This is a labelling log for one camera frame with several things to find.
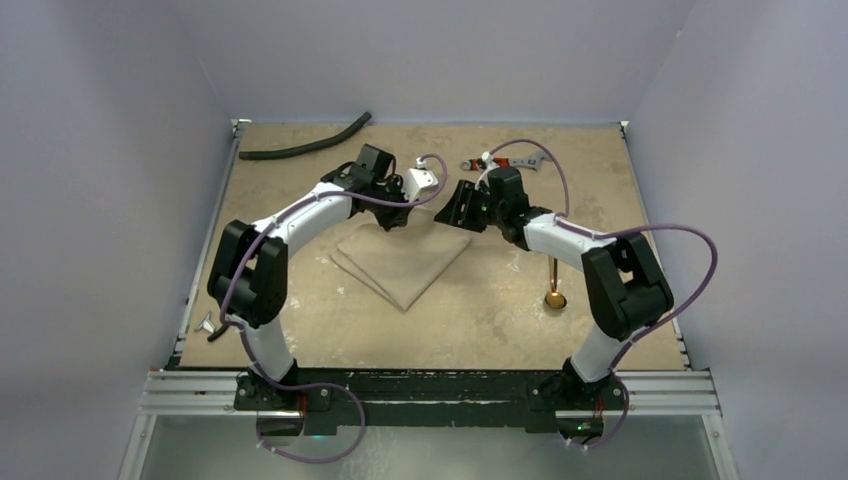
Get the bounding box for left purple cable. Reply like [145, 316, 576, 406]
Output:
[218, 153, 449, 466]

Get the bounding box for right aluminium side rail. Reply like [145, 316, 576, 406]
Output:
[617, 120, 697, 372]

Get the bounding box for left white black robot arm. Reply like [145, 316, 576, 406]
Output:
[207, 144, 444, 409]

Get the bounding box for purple cable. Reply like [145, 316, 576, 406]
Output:
[482, 139, 719, 453]
[218, 153, 449, 466]

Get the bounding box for black foam tube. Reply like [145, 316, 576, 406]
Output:
[238, 111, 373, 161]

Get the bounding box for red handled adjustable wrench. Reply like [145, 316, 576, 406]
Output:
[459, 150, 549, 172]

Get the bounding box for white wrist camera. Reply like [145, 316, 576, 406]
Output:
[475, 151, 499, 186]
[401, 157, 440, 202]

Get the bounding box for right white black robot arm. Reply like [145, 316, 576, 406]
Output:
[434, 167, 674, 407]

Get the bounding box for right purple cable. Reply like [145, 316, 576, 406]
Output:
[482, 139, 719, 453]

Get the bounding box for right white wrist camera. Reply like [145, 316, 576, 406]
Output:
[475, 151, 499, 186]

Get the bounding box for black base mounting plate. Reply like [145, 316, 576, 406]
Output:
[233, 367, 625, 438]

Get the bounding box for aluminium side rail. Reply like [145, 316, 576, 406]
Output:
[617, 120, 697, 372]
[158, 118, 253, 370]

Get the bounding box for gold spoon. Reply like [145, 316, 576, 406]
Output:
[544, 257, 567, 310]

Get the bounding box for beige cloth napkin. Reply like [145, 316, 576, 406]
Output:
[330, 208, 472, 312]

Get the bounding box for black handled pliers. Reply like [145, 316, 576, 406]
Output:
[206, 325, 229, 343]

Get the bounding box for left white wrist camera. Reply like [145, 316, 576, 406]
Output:
[401, 157, 440, 202]

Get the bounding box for aluminium front rail frame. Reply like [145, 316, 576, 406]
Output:
[133, 370, 739, 479]

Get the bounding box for left aluminium side rail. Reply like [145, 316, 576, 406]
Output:
[158, 118, 253, 370]

